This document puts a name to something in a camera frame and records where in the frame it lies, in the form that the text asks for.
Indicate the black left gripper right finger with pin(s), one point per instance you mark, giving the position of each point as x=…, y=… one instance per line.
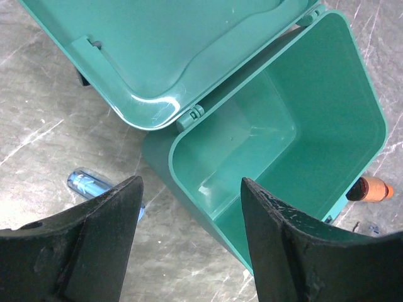
x=296, y=257

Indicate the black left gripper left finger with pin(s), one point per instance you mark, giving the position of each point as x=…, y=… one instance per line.
x=80, y=254

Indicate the brown bottle orange cap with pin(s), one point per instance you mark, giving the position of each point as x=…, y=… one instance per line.
x=370, y=189

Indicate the teal medicine kit box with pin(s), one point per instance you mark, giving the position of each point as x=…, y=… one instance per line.
x=276, y=91

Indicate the blue transparent small bottle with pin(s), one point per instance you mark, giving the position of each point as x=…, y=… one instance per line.
x=90, y=185

